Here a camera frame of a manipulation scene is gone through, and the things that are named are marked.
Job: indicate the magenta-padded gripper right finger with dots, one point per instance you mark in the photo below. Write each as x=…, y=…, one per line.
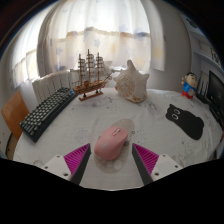
x=148, y=160

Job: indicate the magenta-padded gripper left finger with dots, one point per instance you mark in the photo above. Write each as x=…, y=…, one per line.
x=75, y=160

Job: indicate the pink computer mouse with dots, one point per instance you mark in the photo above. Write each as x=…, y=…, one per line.
x=110, y=143

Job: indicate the black cat-shaped mouse pad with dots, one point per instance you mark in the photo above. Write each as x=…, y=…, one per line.
x=185, y=121

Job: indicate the white printed tablecloth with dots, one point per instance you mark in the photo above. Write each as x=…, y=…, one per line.
x=150, y=133

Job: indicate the black mechanical keyboard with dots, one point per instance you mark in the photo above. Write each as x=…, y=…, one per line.
x=46, y=113

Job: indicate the wooden model sailing ship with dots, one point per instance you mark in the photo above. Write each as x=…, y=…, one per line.
x=89, y=85

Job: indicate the orange wooden chair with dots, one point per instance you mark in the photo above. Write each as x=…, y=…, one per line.
x=13, y=115

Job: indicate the large white conch shell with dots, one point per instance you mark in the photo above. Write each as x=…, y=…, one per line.
x=131, y=83

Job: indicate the white radiator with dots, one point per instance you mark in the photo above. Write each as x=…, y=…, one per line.
x=46, y=83

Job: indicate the black router with antennas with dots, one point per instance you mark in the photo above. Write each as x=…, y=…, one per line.
x=202, y=96

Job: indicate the cartoon boy figurine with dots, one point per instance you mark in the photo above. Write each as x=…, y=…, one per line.
x=189, y=86

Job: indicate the black monitor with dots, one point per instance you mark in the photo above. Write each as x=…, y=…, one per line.
x=216, y=88

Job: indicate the white star-print curtain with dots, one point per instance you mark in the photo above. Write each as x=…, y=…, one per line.
x=100, y=30

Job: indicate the white wall shelf unit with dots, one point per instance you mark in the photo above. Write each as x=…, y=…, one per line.
x=206, y=50

